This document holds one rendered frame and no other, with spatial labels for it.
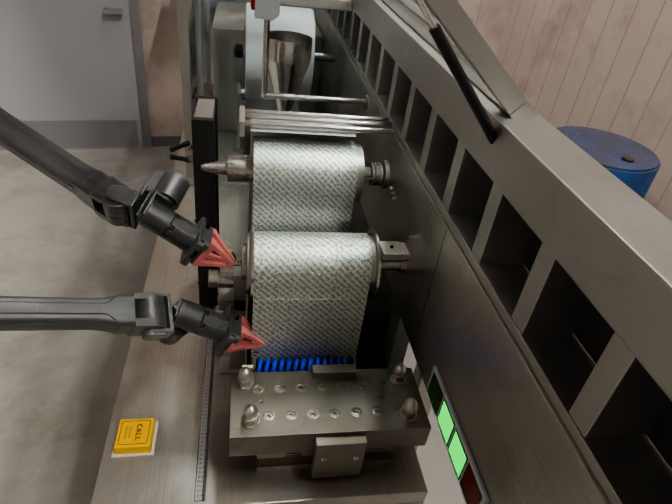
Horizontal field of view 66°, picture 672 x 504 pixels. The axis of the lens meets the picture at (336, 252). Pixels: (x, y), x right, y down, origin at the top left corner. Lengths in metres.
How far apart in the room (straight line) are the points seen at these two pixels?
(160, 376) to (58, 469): 1.08
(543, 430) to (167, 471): 0.76
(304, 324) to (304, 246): 0.18
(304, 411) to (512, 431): 0.48
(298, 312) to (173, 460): 0.40
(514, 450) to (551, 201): 0.32
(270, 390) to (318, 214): 0.42
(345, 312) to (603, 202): 0.64
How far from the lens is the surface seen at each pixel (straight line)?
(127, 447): 1.20
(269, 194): 1.20
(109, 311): 1.02
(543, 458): 0.69
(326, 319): 1.11
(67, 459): 2.37
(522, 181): 0.71
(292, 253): 1.02
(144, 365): 1.37
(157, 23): 4.33
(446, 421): 0.93
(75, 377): 2.63
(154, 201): 1.04
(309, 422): 1.08
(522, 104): 0.80
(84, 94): 4.44
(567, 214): 0.62
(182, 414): 1.26
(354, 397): 1.13
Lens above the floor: 1.89
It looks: 35 degrees down
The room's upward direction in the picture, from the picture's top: 8 degrees clockwise
